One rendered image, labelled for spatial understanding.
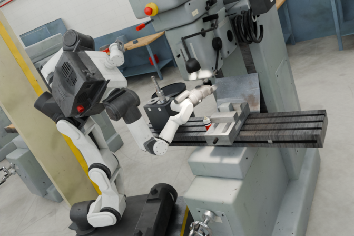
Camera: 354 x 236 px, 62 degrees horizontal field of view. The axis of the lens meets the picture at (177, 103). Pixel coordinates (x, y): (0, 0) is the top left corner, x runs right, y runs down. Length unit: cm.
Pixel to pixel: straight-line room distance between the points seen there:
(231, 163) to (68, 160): 186
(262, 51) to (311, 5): 389
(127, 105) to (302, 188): 150
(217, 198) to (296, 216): 74
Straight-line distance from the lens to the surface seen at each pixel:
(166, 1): 140
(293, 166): 241
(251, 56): 198
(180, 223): 217
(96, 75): 144
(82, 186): 323
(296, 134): 160
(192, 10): 150
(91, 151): 179
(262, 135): 165
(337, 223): 245
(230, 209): 166
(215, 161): 172
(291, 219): 223
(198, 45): 155
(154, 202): 213
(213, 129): 170
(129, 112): 142
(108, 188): 187
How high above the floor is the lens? 185
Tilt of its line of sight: 22 degrees down
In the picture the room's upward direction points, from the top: 23 degrees counter-clockwise
